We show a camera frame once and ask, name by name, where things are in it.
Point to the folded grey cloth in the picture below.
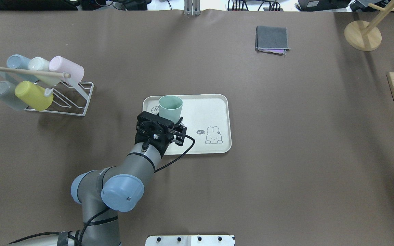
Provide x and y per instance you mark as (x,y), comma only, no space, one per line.
(271,40)

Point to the yellow cup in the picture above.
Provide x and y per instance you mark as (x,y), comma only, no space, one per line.
(33,95)

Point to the cream rabbit tray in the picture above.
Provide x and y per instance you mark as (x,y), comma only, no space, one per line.
(206,117)

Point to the white wire cup rack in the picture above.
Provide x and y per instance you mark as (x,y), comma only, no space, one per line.
(69,97)

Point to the mint green cup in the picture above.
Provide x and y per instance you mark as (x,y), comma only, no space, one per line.
(169,107)

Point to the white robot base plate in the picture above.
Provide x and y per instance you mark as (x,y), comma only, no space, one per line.
(191,240)

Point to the grey cup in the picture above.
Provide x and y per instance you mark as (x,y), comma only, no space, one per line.
(7,95)

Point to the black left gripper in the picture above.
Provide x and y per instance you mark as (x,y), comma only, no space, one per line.
(165,145)

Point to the pink cup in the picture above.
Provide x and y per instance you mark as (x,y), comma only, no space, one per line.
(61,65)

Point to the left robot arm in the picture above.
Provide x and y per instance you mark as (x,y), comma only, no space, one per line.
(104,193)

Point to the wooden mug tree stand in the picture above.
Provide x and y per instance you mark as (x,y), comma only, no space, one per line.
(365,36)

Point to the cream cup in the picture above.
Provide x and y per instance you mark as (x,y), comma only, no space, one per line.
(41,64)

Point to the light blue cup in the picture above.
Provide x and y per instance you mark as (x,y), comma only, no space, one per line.
(17,61)

